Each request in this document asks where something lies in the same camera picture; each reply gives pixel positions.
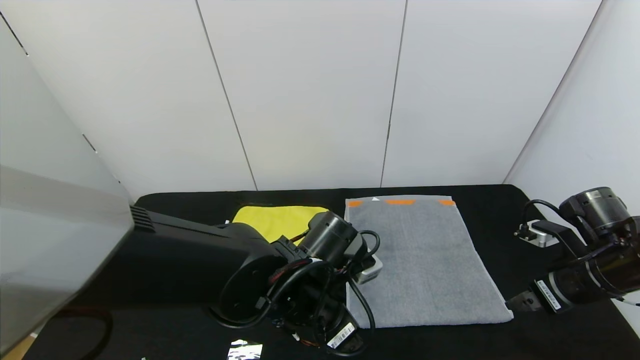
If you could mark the shiny silver foil piece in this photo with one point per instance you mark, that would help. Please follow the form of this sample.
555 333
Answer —
245 350

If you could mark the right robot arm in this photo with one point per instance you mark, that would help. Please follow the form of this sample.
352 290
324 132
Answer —
597 210

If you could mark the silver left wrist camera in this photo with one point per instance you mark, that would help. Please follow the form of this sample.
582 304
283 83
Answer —
369 269

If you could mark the grey towel with orange marks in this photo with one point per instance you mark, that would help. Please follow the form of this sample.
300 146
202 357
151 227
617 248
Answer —
430 270

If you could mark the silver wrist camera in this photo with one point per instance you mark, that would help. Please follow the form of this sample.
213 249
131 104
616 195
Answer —
539 236
369 269

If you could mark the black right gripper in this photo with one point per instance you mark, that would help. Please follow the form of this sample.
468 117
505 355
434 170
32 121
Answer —
548 295

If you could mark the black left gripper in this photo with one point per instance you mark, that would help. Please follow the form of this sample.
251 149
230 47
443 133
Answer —
342 336

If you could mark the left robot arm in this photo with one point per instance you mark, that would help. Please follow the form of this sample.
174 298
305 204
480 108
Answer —
200 260

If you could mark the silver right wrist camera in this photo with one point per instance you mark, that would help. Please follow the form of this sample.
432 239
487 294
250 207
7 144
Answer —
539 236

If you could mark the yellow microfibre towel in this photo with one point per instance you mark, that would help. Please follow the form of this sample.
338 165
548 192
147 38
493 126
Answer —
280 220

